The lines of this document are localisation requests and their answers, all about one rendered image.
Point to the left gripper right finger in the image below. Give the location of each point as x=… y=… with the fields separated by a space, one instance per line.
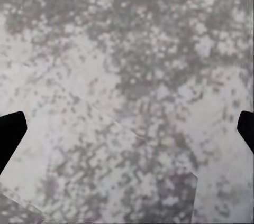
x=246 y=128

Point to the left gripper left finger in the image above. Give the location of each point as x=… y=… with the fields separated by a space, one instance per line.
x=12 y=129

